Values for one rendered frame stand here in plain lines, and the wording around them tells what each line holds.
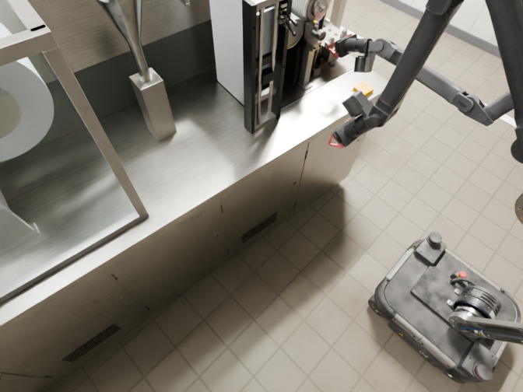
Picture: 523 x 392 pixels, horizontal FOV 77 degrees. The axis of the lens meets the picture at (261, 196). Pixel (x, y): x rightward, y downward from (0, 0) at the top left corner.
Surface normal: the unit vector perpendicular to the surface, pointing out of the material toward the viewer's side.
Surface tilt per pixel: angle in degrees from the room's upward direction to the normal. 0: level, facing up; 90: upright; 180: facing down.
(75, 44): 90
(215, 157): 0
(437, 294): 0
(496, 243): 0
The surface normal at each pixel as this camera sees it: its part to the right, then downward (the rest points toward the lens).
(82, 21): 0.61, 0.68
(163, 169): 0.03, -0.53
